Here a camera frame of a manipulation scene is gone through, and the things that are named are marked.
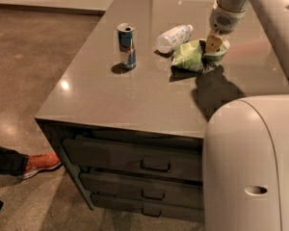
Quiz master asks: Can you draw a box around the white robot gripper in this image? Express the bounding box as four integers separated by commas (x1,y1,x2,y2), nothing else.
205,2,247,53

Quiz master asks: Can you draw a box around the green jalapeno chip bag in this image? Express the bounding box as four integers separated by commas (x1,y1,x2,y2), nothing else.
171,38,230,74

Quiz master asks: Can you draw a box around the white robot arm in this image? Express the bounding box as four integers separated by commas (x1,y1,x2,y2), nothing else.
202,0,289,231

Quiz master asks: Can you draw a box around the clear plastic bottle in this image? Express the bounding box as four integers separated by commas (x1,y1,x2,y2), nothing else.
156,25,194,54

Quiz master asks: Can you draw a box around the blue silver energy drink can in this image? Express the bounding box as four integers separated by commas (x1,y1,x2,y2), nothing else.
118,23,136,69

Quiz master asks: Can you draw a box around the top left grey drawer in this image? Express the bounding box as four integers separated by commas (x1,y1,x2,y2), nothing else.
63,138,202,182

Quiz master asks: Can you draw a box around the grey drawer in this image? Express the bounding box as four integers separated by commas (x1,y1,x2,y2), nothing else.
79,171,204,209
91,193,204,223
63,138,202,182

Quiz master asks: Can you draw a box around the grey drawer cabinet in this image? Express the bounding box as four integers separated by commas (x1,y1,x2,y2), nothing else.
35,118,206,224

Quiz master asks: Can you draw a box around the middle left grey drawer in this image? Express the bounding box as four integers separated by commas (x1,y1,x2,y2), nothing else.
79,171,204,209

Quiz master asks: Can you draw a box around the bottom left grey drawer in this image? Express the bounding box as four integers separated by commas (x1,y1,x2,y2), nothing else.
91,193,204,223

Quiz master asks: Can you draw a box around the orange sneaker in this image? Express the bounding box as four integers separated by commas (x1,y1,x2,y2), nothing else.
18,152,61,180

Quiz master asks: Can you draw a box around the black trouser leg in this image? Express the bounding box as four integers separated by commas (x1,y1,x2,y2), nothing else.
0,146,28,176

